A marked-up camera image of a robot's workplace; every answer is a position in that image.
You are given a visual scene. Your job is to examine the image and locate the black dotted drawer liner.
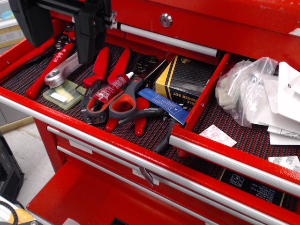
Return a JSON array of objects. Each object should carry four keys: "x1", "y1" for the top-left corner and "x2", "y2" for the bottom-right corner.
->
[{"x1": 0, "y1": 43, "x2": 300, "y2": 214}]

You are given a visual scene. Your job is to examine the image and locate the green plastic bit case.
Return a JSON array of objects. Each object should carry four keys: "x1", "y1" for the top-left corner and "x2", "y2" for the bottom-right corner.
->
[{"x1": 43, "y1": 80, "x2": 86, "y2": 111}]

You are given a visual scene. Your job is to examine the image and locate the large open red drawer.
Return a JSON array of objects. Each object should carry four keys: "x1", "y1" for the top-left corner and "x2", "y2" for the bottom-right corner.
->
[{"x1": 0, "y1": 37, "x2": 300, "y2": 225}]

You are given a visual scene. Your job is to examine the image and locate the red handled long tool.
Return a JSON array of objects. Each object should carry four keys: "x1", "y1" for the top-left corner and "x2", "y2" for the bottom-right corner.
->
[{"x1": 0, "y1": 36, "x2": 55, "y2": 83}]

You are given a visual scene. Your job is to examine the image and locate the black multi tool strip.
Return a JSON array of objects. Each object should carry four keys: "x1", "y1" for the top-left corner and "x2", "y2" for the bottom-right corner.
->
[{"x1": 135, "y1": 55, "x2": 159, "y2": 75}]

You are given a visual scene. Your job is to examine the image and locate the silver drawer lock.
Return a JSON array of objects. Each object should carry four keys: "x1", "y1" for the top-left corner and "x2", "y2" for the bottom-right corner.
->
[{"x1": 159, "y1": 13, "x2": 173, "y2": 27}]

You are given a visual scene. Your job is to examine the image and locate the grey red scissors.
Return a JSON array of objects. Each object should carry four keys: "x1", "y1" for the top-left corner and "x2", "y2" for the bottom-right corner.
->
[{"x1": 86, "y1": 58, "x2": 167, "y2": 120}]

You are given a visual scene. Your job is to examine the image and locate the blue flat packet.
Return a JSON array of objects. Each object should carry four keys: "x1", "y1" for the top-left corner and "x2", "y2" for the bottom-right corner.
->
[{"x1": 137, "y1": 88, "x2": 189, "y2": 125}]

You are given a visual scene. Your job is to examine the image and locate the silver ratchet wrench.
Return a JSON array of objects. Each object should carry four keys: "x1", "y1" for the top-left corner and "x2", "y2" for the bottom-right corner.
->
[{"x1": 44, "y1": 52, "x2": 81, "y2": 88}]

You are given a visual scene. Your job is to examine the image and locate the clear plastic bag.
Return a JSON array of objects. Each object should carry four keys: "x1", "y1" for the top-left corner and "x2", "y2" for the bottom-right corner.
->
[{"x1": 215, "y1": 57, "x2": 278, "y2": 128}]

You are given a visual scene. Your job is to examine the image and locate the white 3M adhesive pad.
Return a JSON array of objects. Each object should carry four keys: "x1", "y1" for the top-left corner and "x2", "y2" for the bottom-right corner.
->
[{"x1": 268, "y1": 156, "x2": 300, "y2": 173}]

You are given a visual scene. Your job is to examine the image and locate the black handled tool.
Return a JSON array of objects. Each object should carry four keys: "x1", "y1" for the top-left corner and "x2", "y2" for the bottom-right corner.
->
[{"x1": 153, "y1": 119, "x2": 181, "y2": 154}]

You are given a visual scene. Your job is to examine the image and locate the red tool chest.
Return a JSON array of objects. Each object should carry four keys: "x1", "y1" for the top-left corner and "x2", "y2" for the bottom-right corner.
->
[{"x1": 0, "y1": 0, "x2": 300, "y2": 225}]

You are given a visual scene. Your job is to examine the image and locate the white paper sheets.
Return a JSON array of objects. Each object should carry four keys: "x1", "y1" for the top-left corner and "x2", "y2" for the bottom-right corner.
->
[{"x1": 246, "y1": 62, "x2": 300, "y2": 145}]

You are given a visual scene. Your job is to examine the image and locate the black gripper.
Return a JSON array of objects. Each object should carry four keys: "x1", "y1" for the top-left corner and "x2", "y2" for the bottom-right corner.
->
[{"x1": 9, "y1": 0, "x2": 116, "y2": 64}]

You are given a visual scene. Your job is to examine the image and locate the black yellow wrench set box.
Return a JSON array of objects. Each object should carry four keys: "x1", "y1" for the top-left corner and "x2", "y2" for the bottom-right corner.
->
[{"x1": 155, "y1": 55, "x2": 215, "y2": 106}]

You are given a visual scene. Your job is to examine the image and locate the black case on floor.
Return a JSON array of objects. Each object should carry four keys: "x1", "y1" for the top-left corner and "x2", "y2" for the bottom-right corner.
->
[{"x1": 0, "y1": 133, "x2": 24, "y2": 201}]

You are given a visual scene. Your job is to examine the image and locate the black drill bit box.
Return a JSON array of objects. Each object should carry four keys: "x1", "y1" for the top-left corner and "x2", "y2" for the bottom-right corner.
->
[{"x1": 219, "y1": 169, "x2": 284, "y2": 206}]

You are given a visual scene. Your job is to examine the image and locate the red glue tube white cap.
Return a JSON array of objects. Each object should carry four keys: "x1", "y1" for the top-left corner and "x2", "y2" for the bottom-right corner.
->
[{"x1": 93, "y1": 72, "x2": 134, "y2": 104}]

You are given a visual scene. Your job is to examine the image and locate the red handled crimping tool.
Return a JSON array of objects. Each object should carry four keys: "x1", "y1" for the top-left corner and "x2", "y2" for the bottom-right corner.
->
[{"x1": 25, "y1": 33, "x2": 75, "y2": 99}]

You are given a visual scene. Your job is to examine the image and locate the small open red drawer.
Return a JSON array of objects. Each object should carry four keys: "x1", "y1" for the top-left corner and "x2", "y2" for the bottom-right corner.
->
[{"x1": 170, "y1": 53, "x2": 300, "y2": 196}]

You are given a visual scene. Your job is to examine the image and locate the red handled pliers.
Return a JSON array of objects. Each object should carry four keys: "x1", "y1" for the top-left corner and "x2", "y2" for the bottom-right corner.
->
[{"x1": 80, "y1": 47, "x2": 131, "y2": 125}]

